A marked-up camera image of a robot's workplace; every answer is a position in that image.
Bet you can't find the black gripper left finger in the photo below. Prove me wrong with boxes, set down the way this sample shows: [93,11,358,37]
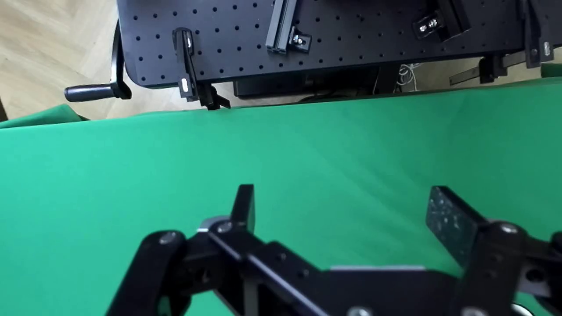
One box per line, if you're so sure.
[230,184,254,232]

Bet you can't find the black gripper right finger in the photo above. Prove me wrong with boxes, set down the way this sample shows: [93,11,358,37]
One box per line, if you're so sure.
[425,186,486,267]

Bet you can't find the black clamp left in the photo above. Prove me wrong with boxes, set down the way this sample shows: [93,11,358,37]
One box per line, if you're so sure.
[172,28,230,111]

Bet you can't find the black clamp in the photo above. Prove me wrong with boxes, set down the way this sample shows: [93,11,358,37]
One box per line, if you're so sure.
[172,28,230,111]
[449,0,555,86]

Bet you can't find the black perforated breadboard plate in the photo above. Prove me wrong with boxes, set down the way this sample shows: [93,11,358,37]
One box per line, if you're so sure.
[114,0,562,90]

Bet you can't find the black clamp right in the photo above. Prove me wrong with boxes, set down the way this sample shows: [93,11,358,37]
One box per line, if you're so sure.
[449,0,555,86]

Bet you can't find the black aluminium rail bracket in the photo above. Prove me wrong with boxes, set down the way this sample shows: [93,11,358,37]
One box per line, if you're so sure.
[265,0,310,54]

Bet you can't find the black crank handle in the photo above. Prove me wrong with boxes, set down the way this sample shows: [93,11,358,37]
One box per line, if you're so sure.
[65,26,131,102]

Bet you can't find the black mount with label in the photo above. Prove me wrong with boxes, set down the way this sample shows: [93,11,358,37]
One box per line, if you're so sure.
[412,0,470,40]

